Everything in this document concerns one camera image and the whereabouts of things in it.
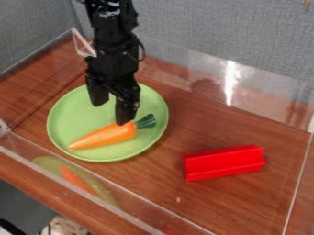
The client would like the clear acrylic enclosure wall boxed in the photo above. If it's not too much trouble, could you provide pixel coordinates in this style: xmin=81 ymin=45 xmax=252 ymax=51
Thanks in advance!
xmin=0 ymin=34 xmax=314 ymax=235

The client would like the red toy pepper block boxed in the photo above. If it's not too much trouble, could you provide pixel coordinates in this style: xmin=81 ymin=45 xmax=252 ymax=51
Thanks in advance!
xmin=184 ymin=145 xmax=266 ymax=182

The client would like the green plastic plate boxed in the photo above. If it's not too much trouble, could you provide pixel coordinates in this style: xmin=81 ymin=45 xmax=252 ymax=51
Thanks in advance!
xmin=47 ymin=84 xmax=170 ymax=162

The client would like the orange toy carrot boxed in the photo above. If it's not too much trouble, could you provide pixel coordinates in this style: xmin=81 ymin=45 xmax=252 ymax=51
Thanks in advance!
xmin=67 ymin=114 xmax=158 ymax=150

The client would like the clear acrylic corner bracket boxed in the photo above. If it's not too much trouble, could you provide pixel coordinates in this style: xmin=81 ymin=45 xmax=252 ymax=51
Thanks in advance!
xmin=71 ymin=28 xmax=98 ymax=58

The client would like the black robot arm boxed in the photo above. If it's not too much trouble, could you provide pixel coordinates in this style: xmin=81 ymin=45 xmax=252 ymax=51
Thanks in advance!
xmin=79 ymin=0 xmax=146 ymax=126

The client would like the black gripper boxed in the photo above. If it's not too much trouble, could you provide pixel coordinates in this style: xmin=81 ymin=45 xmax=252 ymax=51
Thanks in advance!
xmin=86 ymin=39 xmax=145 ymax=126

